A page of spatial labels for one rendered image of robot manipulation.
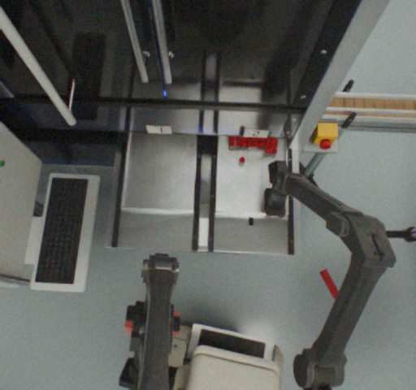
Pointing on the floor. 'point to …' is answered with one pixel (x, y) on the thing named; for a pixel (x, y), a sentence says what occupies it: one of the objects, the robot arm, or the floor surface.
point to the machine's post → (346, 51)
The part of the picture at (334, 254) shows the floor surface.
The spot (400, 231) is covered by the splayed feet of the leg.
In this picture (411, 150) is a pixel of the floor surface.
